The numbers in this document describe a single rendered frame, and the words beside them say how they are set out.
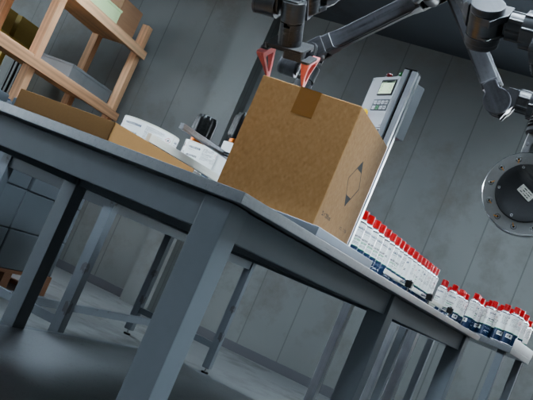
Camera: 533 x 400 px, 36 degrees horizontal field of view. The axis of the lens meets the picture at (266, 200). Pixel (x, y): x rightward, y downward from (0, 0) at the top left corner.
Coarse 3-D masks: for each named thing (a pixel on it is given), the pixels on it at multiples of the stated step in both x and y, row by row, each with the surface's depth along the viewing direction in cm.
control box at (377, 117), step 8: (376, 80) 272; (376, 88) 270; (416, 88) 262; (368, 96) 272; (376, 96) 268; (384, 96) 263; (392, 96) 259; (416, 96) 263; (368, 104) 270; (416, 104) 263; (368, 112) 268; (376, 112) 264; (384, 112) 260; (408, 112) 262; (376, 120) 262; (408, 120) 262; (376, 128) 261; (400, 128) 261; (400, 136) 261
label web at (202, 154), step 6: (192, 144) 299; (198, 144) 298; (186, 150) 300; (192, 150) 298; (198, 150) 297; (204, 150) 296; (210, 150) 294; (192, 156) 298; (198, 156) 296; (204, 156) 295; (210, 156) 293; (216, 156) 292; (198, 162) 295; (204, 162) 294; (210, 162) 292; (210, 168) 292
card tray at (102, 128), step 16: (32, 96) 163; (48, 112) 160; (64, 112) 158; (80, 112) 156; (80, 128) 155; (96, 128) 154; (112, 128) 152; (128, 144) 157; (144, 144) 161; (176, 160) 172
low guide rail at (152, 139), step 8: (152, 136) 189; (160, 144) 192; (168, 144) 195; (168, 152) 196; (176, 152) 198; (184, 160) 202; (192, 160) 205; (200, 168) 209; (208, 168) 212; (208, 176) 213; (216, 176) 216
